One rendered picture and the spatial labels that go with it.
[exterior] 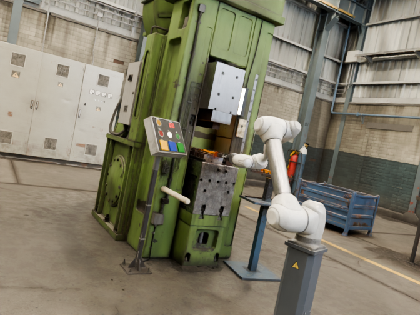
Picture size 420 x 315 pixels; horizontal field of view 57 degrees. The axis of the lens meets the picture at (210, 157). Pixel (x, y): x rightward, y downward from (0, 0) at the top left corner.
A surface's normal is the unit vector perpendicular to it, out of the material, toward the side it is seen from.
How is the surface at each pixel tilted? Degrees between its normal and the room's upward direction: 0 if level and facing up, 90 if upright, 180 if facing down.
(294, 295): 90
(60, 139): 90
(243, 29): 90
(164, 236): 90
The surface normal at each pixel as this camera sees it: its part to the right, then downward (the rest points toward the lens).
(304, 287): 0.09, 0.07
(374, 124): -0.85, -0.14
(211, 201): 0.51, 0.15
